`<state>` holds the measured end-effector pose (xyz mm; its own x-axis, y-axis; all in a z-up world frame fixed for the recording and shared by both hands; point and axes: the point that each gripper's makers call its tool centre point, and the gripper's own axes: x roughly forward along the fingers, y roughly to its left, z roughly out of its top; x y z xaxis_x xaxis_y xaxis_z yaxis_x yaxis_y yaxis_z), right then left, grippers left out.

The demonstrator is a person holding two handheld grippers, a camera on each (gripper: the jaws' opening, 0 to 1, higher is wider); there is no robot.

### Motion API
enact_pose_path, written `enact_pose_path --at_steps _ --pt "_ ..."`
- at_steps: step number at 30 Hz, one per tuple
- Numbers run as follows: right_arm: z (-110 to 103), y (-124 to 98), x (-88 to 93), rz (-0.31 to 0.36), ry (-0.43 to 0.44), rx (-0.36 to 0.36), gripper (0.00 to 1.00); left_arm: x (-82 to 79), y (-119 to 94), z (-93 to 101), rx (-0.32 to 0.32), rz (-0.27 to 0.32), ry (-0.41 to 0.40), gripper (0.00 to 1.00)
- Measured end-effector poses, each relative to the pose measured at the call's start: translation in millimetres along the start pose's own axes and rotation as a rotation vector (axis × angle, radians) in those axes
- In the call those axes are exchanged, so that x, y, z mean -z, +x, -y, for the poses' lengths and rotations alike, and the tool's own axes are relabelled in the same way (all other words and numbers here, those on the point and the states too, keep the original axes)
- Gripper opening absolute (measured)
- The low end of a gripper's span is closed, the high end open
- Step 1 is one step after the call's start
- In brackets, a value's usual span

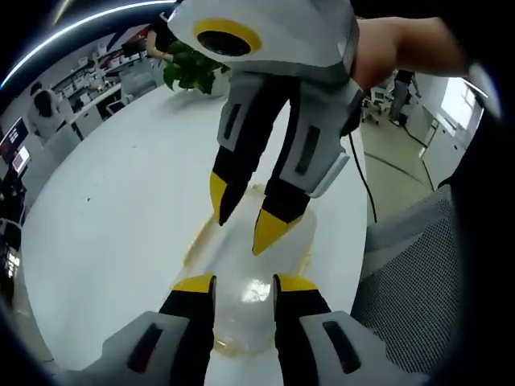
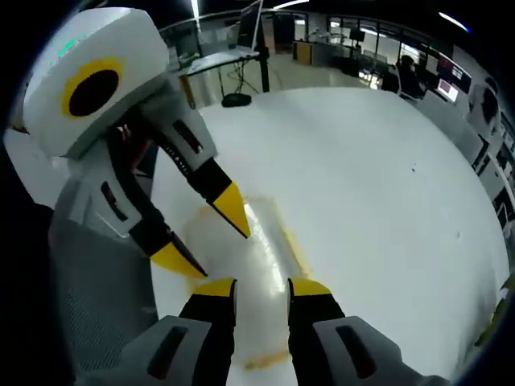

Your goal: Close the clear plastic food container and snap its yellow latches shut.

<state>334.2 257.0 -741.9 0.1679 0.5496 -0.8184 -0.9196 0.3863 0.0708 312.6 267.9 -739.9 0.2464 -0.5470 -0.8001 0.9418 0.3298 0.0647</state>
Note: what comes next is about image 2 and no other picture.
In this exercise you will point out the background monitor red screen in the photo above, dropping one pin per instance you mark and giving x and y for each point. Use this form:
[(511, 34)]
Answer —
[(454, 70)]

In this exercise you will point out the small black device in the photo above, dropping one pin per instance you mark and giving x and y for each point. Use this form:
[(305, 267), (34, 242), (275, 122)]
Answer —
[(237, 99)]

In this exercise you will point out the background monitor white screen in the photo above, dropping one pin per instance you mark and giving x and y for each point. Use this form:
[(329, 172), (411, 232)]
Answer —
[(447, 89)]

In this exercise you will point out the black monitor stand pole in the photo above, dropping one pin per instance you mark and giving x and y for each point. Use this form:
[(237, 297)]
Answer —
[(264, 60)]

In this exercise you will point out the clear plastic box yellow clasps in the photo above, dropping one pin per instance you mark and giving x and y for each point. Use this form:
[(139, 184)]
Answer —
[(249, 277)]

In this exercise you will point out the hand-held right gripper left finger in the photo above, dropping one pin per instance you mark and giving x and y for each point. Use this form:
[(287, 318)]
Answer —
[(197, 333)]

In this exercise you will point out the yellow cabinet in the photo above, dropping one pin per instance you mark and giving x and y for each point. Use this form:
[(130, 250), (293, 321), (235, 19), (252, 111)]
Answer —
[(302, 51)]

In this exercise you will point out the grey mesh office chair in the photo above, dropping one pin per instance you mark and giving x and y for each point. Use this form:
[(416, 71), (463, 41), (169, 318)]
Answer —
[(100, 281)]

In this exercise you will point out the computer monitor on stand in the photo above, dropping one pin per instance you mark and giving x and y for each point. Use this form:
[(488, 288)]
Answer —
[(249, 22)]

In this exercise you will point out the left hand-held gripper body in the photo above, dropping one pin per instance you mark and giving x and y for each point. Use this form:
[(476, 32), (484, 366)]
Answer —
[(92, 76)]

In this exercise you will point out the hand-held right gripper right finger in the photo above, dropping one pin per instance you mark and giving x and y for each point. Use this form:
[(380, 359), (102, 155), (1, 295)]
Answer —
[(326, 333)]

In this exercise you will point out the long ceiling light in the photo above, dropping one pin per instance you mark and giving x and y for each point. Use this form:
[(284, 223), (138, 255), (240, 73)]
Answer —
[(454, 21)]

